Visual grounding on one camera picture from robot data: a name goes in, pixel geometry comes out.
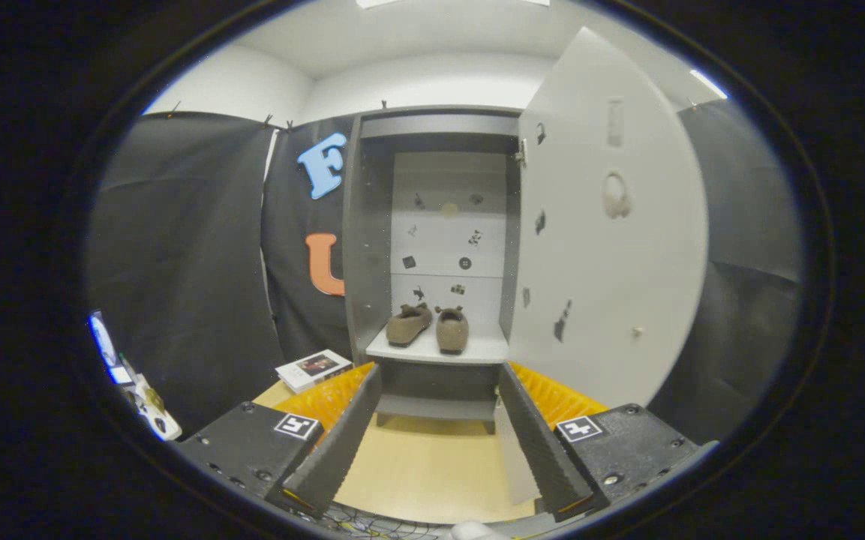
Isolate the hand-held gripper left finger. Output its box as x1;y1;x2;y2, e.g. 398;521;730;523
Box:
176;362;384;518

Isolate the white cluttered board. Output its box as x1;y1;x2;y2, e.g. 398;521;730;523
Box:
89;311;183;442

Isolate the grey shoe cabinet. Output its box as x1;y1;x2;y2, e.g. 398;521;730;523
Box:
342;105;524;436

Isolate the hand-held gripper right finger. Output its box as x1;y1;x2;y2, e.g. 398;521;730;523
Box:
497;361;718;522

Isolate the black backdrop cloth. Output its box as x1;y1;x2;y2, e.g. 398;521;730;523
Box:
87;97;804;451

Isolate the long ceiling light panel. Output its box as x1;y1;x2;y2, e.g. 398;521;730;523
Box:
356;0;551;10

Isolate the brown fuzzy shoe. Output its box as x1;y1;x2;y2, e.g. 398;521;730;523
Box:
386;302;434;347
434;305;470;355

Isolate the small ceiling light panel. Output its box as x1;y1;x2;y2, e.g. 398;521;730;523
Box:
689;69;728;100

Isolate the white shoe cabinet door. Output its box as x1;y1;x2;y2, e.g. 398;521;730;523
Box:
494;26;709;507

